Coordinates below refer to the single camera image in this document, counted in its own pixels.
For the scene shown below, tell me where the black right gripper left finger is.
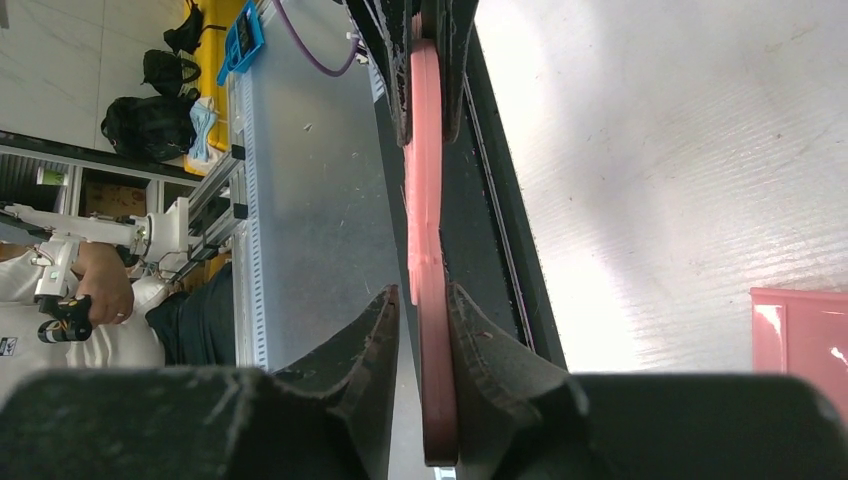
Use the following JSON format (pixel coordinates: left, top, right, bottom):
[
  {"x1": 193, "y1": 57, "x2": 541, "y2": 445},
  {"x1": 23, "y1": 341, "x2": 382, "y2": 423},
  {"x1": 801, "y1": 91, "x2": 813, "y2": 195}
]
[{"x1": 274, "y1": 285, "x2": 400, "y2": 479}]

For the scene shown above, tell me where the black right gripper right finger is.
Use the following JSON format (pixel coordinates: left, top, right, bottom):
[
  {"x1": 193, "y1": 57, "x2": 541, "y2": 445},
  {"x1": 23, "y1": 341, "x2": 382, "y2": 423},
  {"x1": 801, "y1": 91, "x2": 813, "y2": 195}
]
[{"x1": 447, "y1": 283, "x2": 590, "y2": 479}]

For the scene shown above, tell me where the pink hand brush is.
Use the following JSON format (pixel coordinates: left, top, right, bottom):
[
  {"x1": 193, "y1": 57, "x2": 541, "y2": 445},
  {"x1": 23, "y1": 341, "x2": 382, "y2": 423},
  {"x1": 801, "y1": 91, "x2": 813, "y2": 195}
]
[{"x1": 404, "y1": 14, "x2": 458, "y2": 467}]

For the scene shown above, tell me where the pink dustpan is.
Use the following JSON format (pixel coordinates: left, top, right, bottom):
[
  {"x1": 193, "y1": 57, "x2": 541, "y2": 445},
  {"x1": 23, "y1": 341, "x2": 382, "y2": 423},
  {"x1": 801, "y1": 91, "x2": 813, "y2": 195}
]
[{"x1": 750, "y1": 288, "x2": 847, "y2": 419}]

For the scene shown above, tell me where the person in white shirt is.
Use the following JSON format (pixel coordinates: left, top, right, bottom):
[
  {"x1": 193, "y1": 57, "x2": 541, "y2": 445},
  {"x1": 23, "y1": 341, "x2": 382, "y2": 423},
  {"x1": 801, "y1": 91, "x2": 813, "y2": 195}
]
[{"x1": 1, "y1": 243, "x2": 237, "y2": 397}]

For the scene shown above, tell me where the black backpack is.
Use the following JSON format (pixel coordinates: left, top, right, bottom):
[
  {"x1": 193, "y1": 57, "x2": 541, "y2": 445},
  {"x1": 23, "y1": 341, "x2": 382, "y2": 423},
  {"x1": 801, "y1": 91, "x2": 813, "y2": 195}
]
[{"x1": 100, "y1": 1, "x2": 224, "y2": 163}]

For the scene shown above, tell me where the blue plastic tray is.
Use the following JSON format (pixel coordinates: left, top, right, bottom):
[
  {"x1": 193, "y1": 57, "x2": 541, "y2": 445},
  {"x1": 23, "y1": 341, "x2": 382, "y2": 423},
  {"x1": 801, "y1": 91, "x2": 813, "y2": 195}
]
[{"x1": 216, "y1": 1, "x2": 265, "y2": 87}]

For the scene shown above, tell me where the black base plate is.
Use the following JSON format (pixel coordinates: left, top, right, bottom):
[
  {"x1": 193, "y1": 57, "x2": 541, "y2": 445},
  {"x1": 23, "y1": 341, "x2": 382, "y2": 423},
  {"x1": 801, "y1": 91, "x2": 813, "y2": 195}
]
[{"x1": 369, "y1": 35, "x2": 566, "y2": 367}]

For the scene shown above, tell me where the right white slotted cable duct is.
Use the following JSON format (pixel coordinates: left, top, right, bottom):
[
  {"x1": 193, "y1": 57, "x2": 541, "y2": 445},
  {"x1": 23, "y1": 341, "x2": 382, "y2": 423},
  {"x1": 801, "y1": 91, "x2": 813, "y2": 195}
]
[{"x1": 233, "y1": 71, "x2": 270, "y2": 370}]

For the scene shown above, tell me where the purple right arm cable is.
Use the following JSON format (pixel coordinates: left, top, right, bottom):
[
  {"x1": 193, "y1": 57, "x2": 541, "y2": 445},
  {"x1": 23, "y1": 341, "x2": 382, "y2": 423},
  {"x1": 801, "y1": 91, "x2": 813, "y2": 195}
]
[{"x1": 271, "y1": 0, "x2": 362, "y2": 78}]

